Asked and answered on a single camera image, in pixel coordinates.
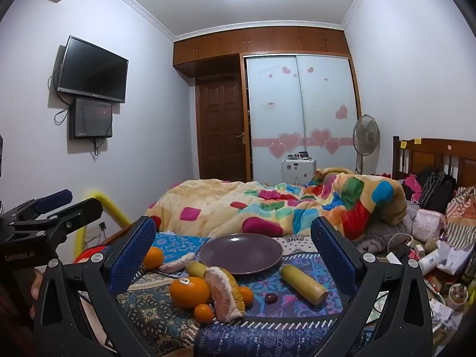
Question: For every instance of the wooden wardrobe with sliding doors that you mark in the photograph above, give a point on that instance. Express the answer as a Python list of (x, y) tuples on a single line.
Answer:
[(297, 100)]

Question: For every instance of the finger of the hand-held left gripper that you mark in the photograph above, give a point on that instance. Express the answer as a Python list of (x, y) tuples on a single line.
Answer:
[(80, 214), (54, 200)]

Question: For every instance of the striped cloth bag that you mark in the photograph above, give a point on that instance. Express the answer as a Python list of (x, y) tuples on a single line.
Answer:
[(463, 215)]

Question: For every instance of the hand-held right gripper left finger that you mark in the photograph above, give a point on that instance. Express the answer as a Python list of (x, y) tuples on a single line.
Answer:
[(134, 256)]

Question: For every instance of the red jujube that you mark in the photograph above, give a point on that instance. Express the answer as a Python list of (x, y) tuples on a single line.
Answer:
[(271, 298)]

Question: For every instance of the glass jar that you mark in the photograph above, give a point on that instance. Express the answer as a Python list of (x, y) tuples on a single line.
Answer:
[(458, 293)]

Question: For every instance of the person's left hand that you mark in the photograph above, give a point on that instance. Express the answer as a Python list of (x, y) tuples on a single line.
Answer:
[(36, 292)]

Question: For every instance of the colourful patchwork blanket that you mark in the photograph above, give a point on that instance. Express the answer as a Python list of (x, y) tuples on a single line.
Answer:
[(260, 208)]

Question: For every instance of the wooden bed headboard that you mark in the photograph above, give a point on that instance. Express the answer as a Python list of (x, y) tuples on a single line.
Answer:
[(427, 156)]

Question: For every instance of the short yellow sugarcane piece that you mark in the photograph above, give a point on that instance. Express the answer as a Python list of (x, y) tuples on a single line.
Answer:
[(195, 269)]

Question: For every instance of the black bag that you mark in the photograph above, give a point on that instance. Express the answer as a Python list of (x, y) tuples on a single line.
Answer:
[(437, 191)]

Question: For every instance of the small tangerine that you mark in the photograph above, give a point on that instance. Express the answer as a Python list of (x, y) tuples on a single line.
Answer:
[(247, 294), (203, 313)]

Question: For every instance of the purple round plate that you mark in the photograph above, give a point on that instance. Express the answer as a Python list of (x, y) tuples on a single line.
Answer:
[(241, 254)]

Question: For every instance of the patterned bed cover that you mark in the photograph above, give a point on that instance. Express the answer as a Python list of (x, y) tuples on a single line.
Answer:
[(282, 327)]

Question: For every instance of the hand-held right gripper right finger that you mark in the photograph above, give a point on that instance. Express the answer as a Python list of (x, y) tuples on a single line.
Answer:
[(331, 254)]

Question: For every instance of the yellow foam tube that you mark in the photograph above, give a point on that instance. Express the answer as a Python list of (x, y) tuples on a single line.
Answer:
[(106, 202)]

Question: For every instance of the bright pink cloth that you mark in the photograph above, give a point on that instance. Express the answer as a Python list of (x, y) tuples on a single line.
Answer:
[(412, 187)]

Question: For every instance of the red round object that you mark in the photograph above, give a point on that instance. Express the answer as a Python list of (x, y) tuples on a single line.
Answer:
[(89, 254)]

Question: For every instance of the large orange with sticker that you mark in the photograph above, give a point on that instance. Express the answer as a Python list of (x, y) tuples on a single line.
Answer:
[(187, 293)]

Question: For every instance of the standing electric fan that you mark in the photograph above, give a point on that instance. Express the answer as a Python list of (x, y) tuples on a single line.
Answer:
[(366, 135)]

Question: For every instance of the pink patterned pouch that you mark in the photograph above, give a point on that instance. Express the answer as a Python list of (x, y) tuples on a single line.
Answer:
[(427, 225)]

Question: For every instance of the black wall television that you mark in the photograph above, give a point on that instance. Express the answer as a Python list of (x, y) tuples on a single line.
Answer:
[(93, 68)]

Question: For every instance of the medium orange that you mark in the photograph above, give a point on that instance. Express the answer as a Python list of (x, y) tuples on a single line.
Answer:
[(154, 258)]

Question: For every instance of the white plastic bottle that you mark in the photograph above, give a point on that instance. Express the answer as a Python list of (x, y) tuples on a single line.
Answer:
[(429, 262)]

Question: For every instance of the grey printed pillow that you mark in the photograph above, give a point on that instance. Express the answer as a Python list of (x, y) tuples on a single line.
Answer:
[(379, 236)]

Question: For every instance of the small black wall monitor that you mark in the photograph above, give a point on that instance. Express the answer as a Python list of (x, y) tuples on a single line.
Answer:
[(91, 117)]

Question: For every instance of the white box appliance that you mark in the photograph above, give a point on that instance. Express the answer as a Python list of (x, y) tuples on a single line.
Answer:
[(297, 173)]

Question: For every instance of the brown wooden door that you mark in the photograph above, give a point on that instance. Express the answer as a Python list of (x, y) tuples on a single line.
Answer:
[(223, 130)]

